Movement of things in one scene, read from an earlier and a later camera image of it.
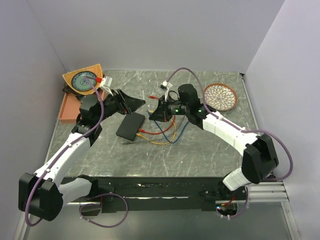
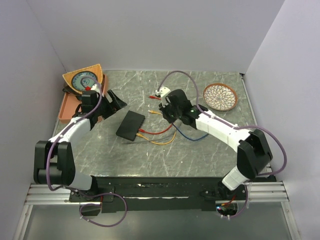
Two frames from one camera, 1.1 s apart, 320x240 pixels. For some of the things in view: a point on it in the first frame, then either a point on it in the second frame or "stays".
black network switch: (130, 126) stays
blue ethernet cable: (179, 136) -> (187, 137)
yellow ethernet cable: (163, 143) stays
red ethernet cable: (167, 129) stays
